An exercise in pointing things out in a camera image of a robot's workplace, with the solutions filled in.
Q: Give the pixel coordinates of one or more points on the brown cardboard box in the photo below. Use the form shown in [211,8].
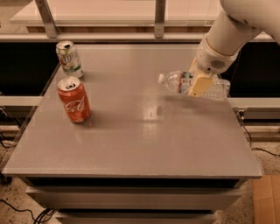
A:
[266,199]

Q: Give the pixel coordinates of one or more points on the green white 7up can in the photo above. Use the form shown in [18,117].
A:
[69,58]

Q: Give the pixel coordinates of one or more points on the clear plastic water bottle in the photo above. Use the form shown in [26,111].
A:
[180,82]

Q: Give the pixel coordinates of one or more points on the red coke can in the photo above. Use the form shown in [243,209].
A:
[73,96]

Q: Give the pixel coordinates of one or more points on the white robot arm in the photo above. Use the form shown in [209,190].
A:
[238,22]

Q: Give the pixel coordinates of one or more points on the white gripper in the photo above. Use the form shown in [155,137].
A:
[212,59]

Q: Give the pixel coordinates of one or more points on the metal window frame rail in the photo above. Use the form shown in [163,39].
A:
[107,21]

